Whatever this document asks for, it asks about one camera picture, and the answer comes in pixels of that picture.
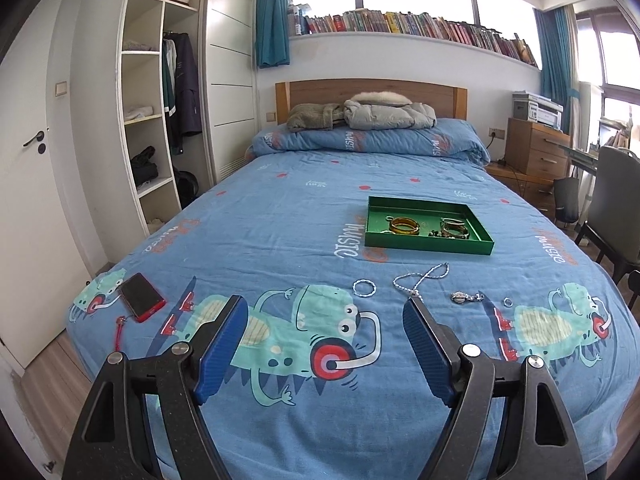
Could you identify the wall light switch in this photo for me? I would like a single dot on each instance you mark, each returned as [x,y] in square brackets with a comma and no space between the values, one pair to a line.
[60,88]

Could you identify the folded light clothes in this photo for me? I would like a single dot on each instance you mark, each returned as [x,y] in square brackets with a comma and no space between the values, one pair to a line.
[139,112]

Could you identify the wooden drawer cabinet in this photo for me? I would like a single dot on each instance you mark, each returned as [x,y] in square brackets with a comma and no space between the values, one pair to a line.
[537,150]

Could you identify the white door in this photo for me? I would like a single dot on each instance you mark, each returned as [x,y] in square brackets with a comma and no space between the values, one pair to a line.
[40,235]

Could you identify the folded blue printed duvet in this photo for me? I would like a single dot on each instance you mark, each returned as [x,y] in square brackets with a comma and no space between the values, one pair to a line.
[370,142]

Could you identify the black bag in wardrobe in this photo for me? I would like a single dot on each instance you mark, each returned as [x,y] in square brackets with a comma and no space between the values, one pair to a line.
[186,190]

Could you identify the row of books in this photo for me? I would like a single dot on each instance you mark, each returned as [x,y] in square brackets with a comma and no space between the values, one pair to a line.
[415,25]

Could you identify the teal curtain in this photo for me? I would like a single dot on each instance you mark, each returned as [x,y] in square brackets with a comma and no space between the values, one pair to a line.
[555,60]
[272,25]

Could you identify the white wardrobe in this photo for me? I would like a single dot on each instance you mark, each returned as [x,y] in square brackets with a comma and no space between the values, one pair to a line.
[232,85]

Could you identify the blue printed bedsheet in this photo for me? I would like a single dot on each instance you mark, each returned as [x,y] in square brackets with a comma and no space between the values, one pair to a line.
[300,240]

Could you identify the red smartphone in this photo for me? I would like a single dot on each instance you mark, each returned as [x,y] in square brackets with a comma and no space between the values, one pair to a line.
[142,297]

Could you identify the dark hanging jacket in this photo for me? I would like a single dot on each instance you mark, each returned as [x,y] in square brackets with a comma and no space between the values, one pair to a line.
[187,95]

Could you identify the black folded clothes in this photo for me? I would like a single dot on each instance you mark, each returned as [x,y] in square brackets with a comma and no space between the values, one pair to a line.
[144,167]

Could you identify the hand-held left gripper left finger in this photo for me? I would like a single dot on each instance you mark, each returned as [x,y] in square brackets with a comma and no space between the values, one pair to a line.
[222,352]

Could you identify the bay window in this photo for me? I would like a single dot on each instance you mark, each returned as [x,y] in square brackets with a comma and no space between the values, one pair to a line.
[620,60]

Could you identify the white printer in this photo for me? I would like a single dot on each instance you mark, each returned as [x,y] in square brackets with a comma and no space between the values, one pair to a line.
[537,107]

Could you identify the desk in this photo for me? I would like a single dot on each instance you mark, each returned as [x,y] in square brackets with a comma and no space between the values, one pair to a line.
[580,155]

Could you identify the olive green garment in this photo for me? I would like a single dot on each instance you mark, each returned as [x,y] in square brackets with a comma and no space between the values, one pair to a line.
[310,117]

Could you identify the green tray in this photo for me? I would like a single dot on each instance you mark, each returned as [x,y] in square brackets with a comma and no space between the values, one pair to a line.
[415,245]

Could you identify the black tote bag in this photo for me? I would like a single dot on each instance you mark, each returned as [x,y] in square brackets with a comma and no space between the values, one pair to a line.
[566,200]

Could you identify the grey fur-trimmed jacket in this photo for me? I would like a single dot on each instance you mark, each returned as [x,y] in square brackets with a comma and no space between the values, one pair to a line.
[385,115]

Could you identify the white and green hanging garment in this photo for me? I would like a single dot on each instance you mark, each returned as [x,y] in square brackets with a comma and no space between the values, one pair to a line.
[168,80]

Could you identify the amber bangle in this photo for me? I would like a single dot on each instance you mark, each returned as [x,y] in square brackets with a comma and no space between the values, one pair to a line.
[405,232]
[464,235]

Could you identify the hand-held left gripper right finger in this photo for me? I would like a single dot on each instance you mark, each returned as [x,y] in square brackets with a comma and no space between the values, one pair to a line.
[427,352]

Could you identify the grey chair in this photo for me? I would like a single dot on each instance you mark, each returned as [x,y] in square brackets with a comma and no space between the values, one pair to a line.
[617,200]

